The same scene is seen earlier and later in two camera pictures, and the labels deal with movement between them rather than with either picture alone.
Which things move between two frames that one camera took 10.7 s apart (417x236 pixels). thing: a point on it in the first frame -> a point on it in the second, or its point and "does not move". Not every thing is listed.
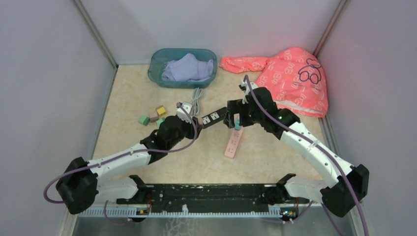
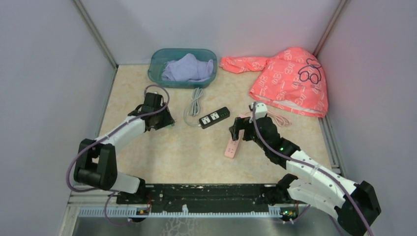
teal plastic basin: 159,58 does not move
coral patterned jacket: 294,78 does not move
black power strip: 213,118 does not move
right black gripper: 236,106 -> 241,123
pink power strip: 230,150 does not move
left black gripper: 192,130 -> 168,119
